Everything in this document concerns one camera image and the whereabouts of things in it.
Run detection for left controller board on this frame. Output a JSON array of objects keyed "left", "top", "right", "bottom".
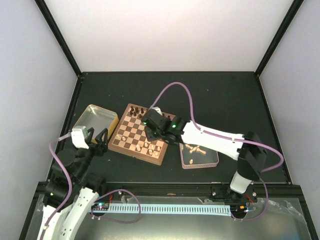
[{"left": 91, "top": 202, "right": 109, "bottom": 211}]

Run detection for controller board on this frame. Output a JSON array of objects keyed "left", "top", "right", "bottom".
[
  {"left": 91, "top": 202, "right": 109, "bottom": 211},
  {"left": 230, "top": 205, "right": 257, "bottom": 213}
]

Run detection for yellow metal tin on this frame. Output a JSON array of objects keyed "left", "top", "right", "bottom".
[{"left": 73, "top": 104, "right": 119, "bottom": 143}]

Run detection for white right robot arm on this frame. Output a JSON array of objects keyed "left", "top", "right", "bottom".
[{"left": 141, "top": 108, "right": 267, "bottom": 202}]

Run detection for pink plastic tray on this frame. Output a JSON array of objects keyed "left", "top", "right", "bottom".
[{"left": 179, "top": 143, "right": 219, "bottom": 170}]

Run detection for white slotted cable duct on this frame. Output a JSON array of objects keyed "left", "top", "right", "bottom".
[{"left": 93, "top": 204, "right": 231, "bottom": 217}]

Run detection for right controller board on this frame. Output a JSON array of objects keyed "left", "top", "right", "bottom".
[{"left": 230, "top": 205, "right": 257, "bottom": 213}]

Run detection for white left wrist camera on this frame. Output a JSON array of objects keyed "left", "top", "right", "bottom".
[{"left": 71, "top": 125, "right": 89, "bottom": 149}]

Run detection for black front rail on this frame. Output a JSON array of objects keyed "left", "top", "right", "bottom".
[{"left": 106, "top": 182, "right": 229, "bottom": 197}]

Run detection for light pieces pile in tray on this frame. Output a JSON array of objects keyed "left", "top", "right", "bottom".
[{"left": 185, "top": 144, "right": 207, "bottom": 155}]

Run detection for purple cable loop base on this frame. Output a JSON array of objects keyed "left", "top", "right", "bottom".
[
  {"left": 89, "top": 189, "right": 142, "bottom": 224},
  {"left": 230, "top": 178, "right": 270, "bottom": 223}
]

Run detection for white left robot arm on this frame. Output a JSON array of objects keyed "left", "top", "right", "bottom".
[{"left": 37, "top": 126, "right": 109, "bottom": 240}]

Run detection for wooden chessboard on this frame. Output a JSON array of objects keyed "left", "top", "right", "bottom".
[{"left": 108, "top": 103, "right": 168, "bottom": 166}]

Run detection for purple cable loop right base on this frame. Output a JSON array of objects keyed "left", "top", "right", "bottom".
[{"left": 230, "top": 178, "right": 270, "bottom": 223}]

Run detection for black frame post left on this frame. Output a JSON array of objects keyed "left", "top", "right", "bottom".
[{"left": 34, "top": 0, "right": 82, "bottom": 77}]

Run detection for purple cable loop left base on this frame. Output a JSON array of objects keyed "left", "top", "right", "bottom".
[{"left": 89, "top": 189, "right": 142, "bottom": 224}]

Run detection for black frame post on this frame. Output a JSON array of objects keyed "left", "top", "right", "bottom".
[
  {"left": 254, "top": 0, "right": 304, "bottom": 77},
  {"left": 34, "top": 0, "right": 82, "bottom": 77}
]

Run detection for black frame post right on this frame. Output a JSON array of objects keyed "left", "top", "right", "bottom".
[{"left": 254, "top": 0, "right": 304, "bottom": 77}]

